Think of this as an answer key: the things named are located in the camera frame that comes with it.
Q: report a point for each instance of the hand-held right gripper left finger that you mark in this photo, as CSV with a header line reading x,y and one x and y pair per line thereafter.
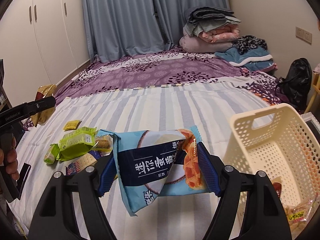
x,y
107,177

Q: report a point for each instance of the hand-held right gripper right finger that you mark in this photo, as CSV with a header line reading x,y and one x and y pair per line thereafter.
x,y
208,172

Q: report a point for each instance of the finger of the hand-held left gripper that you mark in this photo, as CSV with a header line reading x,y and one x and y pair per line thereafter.
x,y
42,103

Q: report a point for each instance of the tan waffle packet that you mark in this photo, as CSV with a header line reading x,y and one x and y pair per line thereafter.
x,y
43,117

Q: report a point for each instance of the navy cracker packet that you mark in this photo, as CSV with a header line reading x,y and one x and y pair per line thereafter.
x,y
80,165

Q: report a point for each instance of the light blue waffle packet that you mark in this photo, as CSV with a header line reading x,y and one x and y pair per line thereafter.
x,y
150,165

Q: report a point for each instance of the large green seaweed packet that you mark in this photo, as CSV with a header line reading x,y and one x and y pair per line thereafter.
x,y
75,145

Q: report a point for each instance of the cream plastic basket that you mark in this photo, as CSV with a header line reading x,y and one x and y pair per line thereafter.
x,y
275,140

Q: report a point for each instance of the clear stick snack packet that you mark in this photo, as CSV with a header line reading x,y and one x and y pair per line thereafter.
x,y
297,213

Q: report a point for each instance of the person's left hand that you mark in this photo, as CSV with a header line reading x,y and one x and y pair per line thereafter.
x,y
11,162

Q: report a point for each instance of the dark bedside shelf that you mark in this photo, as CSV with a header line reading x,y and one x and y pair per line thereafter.
x,y
3,85

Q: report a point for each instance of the clear sesame bar packet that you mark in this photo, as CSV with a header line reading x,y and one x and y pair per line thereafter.
x,y
103,144

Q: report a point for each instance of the small yellow packet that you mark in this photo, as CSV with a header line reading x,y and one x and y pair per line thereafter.
x,y
71,125

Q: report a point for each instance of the small green snack packet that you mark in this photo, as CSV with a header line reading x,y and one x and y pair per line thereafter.
x,y
51,155

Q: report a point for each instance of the striped bed sheet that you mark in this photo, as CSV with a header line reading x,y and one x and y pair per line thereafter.
x,y
175,110

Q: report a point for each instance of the white wardrobe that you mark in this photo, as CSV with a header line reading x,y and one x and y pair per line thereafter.
x,y
45,30

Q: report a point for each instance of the purple floral bedsheet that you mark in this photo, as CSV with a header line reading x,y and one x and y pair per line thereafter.
x,y
150,72

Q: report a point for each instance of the white-rimmed dark tray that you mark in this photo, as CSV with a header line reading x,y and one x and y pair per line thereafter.
x,y
312,125

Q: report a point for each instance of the blue-grey curtain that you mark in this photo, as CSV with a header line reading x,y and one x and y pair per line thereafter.
x,y
120,17
180,0

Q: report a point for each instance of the blue fleece blanket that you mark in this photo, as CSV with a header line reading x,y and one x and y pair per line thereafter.
x,y
240,58

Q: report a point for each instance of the black bag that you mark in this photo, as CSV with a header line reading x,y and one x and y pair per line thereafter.
x,y
297,82

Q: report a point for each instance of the mauve quilt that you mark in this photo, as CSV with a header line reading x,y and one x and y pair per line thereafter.
x,y
200,45

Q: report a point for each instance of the wooden ladder shelf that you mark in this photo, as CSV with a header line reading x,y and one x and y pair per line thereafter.
x,y
312,97

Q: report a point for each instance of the leopard print cloth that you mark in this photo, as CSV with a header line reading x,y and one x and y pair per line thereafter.
x,y
250,43

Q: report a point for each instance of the pink floral quilt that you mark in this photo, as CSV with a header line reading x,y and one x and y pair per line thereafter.
x,y
220,35

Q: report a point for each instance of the pale green folded blanket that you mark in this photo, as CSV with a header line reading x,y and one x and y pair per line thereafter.
x,y
197,29

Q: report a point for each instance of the dark grey folded blanket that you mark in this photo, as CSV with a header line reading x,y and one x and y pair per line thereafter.
x,y
207,13

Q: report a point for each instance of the wall outlet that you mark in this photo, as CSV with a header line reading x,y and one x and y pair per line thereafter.
x,y
303,34

